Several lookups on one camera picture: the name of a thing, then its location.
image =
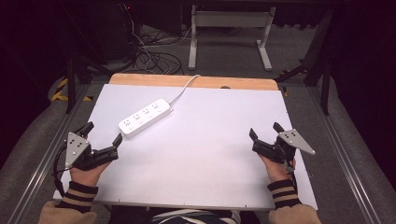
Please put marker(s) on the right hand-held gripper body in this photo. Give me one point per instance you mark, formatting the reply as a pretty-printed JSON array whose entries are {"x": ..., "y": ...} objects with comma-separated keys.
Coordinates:
[{"x": 294, "y": 139}]

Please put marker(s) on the yellow black hazard tape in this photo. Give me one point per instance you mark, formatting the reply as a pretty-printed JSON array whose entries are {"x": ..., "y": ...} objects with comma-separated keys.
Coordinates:
[{"x": 59, "y": 92}]

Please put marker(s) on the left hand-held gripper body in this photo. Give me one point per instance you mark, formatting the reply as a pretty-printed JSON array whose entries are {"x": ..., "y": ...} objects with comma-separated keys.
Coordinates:
[{"x": 73, "y": 146}]

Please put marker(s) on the black metal stand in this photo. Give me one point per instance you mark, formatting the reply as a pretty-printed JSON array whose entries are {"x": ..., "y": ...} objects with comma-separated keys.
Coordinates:
[
  {"x": 71, "y": 84},
  {"x": 323, "y": 77}
]

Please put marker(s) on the white metal table frame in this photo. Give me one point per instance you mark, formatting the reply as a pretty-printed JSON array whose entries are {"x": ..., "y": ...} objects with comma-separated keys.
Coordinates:
[{"x": 230, "y": 19}]

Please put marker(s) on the person's left hand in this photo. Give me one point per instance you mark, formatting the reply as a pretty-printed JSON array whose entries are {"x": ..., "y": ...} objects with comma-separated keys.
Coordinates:
[{"x": 88, "y": 175}]

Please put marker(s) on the person's striped torso clothing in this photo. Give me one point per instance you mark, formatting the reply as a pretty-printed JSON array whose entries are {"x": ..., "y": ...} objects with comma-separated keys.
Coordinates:
[{"x": 193, "y": 216}]

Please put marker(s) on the aluminium rail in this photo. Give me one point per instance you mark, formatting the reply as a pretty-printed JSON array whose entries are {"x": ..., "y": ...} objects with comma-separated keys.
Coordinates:
[
  {"x": 348, "y": 161},
  {"x": 43, "y": 161}
]

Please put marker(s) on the white power strip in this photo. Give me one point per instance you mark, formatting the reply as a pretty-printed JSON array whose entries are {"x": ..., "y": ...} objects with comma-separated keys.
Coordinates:
[{"x": 144, "y": 118}]

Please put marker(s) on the person's right hand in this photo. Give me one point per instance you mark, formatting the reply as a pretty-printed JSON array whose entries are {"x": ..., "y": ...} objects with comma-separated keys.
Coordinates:
[{"x": 275, "y": 170}]

